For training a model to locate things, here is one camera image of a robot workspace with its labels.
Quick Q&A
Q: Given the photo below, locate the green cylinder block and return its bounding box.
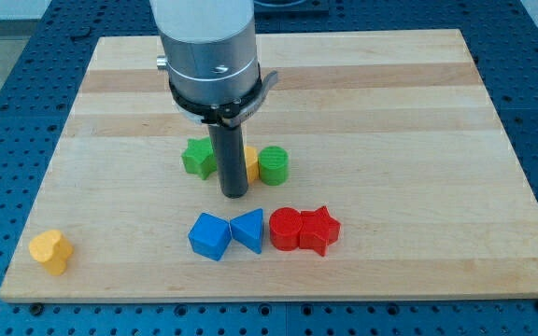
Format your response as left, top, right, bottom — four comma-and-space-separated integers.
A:
259, 146, 289, 186

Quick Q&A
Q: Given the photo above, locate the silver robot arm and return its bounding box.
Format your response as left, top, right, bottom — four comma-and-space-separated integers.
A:
150, 0, 260, 105

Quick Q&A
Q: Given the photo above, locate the yellow block behind rod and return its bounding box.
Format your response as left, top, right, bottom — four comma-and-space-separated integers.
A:
245, 146, 260, 184

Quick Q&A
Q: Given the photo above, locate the red cylinder block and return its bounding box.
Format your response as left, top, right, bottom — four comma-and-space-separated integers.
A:
269, 207, 303, 251

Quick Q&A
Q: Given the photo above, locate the red star block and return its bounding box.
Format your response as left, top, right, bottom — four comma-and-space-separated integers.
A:
299, 206, 341, 257

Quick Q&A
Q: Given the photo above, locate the yellow heart block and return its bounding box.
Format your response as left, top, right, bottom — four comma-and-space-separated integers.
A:
29, 230, 74, 276

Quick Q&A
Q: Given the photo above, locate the wooden board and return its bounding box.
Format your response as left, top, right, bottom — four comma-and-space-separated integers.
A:
0, 30, 538, 303

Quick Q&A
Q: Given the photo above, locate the black clamp ring with lever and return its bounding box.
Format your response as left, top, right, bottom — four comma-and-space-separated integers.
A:
167, 70, 280, 129

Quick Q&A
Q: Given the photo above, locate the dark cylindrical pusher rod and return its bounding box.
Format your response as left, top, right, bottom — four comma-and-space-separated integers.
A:
208, 126, 248, 199

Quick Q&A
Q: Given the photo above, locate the blue cube block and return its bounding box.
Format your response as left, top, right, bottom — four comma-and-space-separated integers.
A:
188, 213, 232, 261

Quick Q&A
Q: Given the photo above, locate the blue triangle block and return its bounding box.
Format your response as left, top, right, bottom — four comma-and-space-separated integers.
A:
230, 208, 263, 254

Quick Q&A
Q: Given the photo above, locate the green star block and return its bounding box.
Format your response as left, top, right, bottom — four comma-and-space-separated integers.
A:
181, 137, 217, 180

